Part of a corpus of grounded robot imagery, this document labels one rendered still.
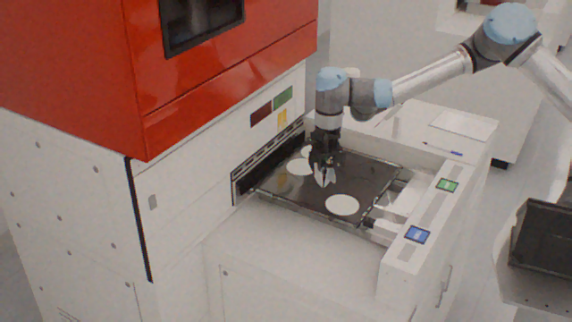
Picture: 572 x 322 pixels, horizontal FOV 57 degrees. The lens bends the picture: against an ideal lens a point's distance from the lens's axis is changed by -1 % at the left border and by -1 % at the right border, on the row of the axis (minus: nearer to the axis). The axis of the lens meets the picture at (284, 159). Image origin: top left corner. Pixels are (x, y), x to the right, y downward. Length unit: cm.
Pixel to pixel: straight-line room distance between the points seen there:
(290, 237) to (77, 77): 76
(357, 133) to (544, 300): 78
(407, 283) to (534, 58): 65
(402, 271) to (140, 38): 81
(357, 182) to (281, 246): 33
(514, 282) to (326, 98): 72
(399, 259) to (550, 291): 45
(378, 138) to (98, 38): 103
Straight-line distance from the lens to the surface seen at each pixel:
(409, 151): 182
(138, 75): 114
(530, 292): 159
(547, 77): 148
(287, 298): 153
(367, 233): 161
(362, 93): 135
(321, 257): 155
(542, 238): 159
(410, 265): 136
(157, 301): 157
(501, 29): 145
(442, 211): 155
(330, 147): 142
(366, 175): 175
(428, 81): 153
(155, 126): 122
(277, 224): 166
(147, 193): 135
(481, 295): 272
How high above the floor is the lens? 188
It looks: 33 degrees down
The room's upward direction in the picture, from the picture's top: straight up
